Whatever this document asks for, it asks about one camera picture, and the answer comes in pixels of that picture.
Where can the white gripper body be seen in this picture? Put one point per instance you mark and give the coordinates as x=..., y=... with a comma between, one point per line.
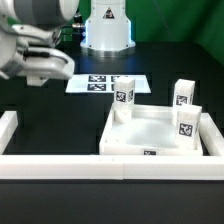
x=41, y=60

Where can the white square table top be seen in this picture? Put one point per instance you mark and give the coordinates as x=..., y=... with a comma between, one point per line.
x=148, y=132

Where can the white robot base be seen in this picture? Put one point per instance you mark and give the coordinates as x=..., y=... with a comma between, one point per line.
x=108, y=30

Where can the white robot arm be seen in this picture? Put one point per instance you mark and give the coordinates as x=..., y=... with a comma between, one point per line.
x=44, y=14

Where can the white marker sheet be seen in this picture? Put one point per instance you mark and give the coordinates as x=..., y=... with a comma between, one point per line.
x=102, y=83

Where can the white U-shaped obstacle fence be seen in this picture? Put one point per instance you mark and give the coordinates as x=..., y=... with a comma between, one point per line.
x=111, y=167

